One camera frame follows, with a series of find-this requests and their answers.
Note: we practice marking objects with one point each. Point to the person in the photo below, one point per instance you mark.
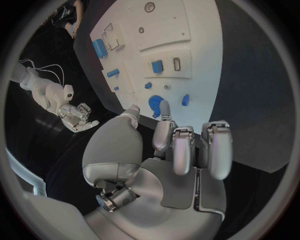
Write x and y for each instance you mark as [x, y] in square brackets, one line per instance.
[68, 16]

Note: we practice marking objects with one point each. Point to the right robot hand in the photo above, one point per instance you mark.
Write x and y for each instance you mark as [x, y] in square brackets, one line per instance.
[75, 117]

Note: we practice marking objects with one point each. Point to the blue rectangular block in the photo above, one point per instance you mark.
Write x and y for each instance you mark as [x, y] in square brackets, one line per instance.
[157, 66]

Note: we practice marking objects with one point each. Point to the long blue peg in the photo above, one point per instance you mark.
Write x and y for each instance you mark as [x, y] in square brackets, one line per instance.
[113, 73]

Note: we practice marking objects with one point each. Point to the short blue peg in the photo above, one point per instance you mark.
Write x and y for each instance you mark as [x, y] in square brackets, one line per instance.
[148, 85]

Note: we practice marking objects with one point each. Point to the blue gear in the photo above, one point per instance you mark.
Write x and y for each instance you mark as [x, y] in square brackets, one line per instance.
[154, 105]

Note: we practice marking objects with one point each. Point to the small blue plug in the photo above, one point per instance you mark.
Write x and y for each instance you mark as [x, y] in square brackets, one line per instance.
[185, 100]

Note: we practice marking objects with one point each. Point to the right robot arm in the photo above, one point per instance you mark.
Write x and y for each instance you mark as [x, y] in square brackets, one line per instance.
[44, 90]

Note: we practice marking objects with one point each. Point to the white task board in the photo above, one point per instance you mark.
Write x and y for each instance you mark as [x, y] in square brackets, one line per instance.
[161, 61]

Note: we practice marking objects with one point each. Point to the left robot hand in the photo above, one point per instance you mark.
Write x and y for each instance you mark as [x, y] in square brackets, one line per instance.
[150, 187]

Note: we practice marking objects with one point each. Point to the large blue cylinder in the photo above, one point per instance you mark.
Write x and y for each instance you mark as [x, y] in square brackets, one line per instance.
[99, 48]

